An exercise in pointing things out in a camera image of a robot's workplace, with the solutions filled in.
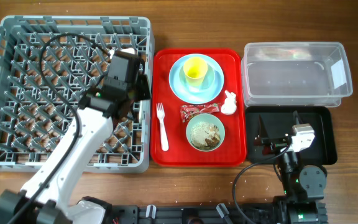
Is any grey dishwasher rack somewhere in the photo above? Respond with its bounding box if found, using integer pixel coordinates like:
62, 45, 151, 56
0, 16, 155, 172

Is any yellow plastic cup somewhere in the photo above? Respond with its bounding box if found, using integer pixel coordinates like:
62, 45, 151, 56
183, 57, 208, 87

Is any black plastic tray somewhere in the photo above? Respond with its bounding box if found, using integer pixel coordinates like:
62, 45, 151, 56
245, 106, 337, 165

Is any clear plastic bin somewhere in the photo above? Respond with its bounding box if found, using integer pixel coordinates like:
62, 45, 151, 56
241, 42, 353, 107

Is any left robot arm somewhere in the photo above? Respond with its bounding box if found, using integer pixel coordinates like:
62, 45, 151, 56
0, 48, 151, 223

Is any red plastic tray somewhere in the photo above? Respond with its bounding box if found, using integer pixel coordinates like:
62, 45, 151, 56
150, 49, 247, 167

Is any white plastic fork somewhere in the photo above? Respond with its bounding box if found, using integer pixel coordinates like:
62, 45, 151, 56
156, 103, 169, 151

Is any red snack wrapper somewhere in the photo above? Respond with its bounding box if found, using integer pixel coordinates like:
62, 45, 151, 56
180, 103, 221, 123

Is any light blue plate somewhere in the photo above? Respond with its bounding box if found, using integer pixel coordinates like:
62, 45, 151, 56
168, 54, 224, 104

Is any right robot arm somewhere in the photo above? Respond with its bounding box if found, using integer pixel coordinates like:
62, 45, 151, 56
254, 111, 327, 223

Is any white napkin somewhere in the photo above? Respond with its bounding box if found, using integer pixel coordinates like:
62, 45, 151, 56
221, 90, 237, 115

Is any green bowl with food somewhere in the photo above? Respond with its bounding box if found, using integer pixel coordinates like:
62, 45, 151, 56
186, 114, 226, 152

